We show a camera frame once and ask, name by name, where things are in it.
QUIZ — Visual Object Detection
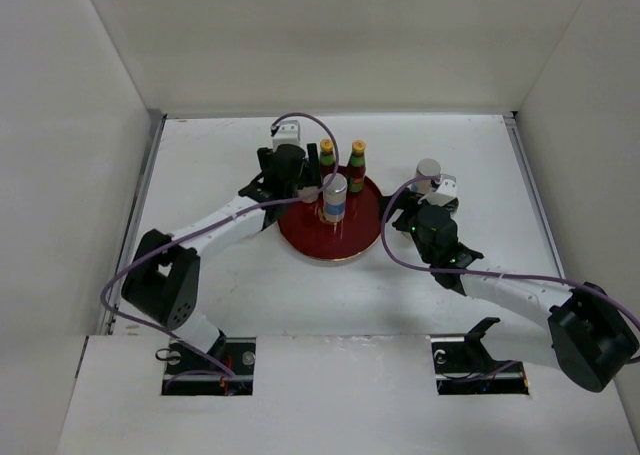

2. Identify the silver-lid spice jar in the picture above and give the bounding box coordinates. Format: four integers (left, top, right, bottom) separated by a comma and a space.
411, 158, 441, 195
321, 173, 348, 224

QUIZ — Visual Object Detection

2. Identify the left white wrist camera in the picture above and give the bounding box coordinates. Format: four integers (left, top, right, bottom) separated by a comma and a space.
272, 120, 301, 150

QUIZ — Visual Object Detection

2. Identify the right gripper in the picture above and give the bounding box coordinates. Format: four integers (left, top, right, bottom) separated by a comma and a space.
378, 187, 446, 264

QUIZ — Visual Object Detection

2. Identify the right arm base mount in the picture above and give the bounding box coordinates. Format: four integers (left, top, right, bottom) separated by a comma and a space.
431, 317, 529, 396

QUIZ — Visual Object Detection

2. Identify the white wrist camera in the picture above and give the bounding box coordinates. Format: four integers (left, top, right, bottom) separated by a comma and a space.
426, 174, 457, 207
272, 120, 301, 150

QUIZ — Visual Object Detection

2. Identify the red round tray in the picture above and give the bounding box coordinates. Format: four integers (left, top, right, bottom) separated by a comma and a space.
277, 176, 382, 262

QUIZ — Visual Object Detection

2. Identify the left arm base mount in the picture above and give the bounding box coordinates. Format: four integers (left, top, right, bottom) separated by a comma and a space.
154, 332, 257, 397

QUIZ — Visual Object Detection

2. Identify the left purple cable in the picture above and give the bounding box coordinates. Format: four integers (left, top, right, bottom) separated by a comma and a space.
100, 112, 341, 394

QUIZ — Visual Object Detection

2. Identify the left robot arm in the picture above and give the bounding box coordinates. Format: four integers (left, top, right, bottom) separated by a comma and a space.
121, 143, 321, 374

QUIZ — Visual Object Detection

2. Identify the dark-cap grinder jar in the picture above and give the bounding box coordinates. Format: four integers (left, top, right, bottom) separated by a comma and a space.
297, 186, 320, 204

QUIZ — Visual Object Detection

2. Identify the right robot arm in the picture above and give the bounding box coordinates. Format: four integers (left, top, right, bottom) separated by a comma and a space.
380, 188, 639, 393

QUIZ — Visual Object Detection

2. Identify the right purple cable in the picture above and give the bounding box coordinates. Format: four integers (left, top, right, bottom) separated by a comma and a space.
380, 174, 640, 334

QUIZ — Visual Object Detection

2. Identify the sauce bottle yellow cap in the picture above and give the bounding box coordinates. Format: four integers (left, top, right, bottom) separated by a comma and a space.
319, 138, 336, 177
347, 140, 366, 194

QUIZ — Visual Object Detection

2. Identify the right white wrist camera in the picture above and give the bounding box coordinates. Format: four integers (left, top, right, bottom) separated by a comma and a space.
426, 174, 457, 207

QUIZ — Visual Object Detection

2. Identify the purple cable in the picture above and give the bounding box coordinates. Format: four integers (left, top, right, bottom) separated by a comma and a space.
380, 174, 640, 334
100, 112, 341, 394

